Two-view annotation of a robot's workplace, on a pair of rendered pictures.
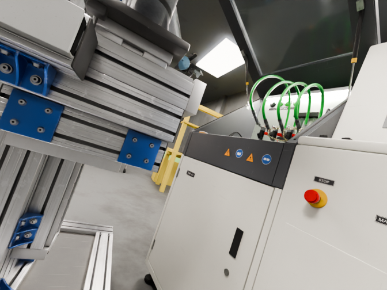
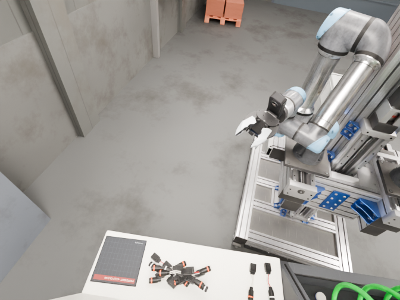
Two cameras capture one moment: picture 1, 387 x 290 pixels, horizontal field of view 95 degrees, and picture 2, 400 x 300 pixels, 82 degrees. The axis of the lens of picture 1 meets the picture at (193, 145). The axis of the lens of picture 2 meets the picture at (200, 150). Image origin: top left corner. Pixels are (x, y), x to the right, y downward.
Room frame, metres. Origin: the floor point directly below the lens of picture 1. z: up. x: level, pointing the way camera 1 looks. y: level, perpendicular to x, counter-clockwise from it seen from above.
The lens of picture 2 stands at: (0.45, -0.80, 1.91)
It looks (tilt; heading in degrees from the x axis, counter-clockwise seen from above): 48 degrees down; 124
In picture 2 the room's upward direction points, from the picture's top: 8 degrees clockwise
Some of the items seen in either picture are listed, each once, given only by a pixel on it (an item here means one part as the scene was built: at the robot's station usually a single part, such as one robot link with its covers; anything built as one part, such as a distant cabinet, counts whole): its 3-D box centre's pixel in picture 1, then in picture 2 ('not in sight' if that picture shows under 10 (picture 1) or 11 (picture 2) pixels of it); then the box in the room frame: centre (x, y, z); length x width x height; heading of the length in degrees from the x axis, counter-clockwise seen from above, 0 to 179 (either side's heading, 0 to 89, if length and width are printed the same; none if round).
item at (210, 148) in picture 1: (223, 151); (353, 284); (0.89, -0.15, 0.87); 0.62 x 0.04 x 0.16; 32
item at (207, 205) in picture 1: (193, 233); not in sight; (0.88, -0.14, 0.44); 0.65 x 0.02 x 0.68; 32
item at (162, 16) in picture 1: (144, 23); (311, 147); (0.45, 0.23, 1.09); 0.15 x 0.15 x 0.10
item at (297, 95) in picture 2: not in sight; (290, 101); (0.30, -0.03, 1.43); 0.11 x 0.08 x 0.09; 87
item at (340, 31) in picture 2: not in sight; (316, 80); (0.31, 0.23, 1.41); 0.15 x 0.12 x 0.55; 177
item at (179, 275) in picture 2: not in sight; (178, 271); (0.32, -0.63, 1.01); 0.23 x 0.11 x 0.06; 32
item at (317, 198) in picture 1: (313, 197); not in sight; (0.49, -0.36, 0.80); 0.05 x 0.04 x 0.05; 32
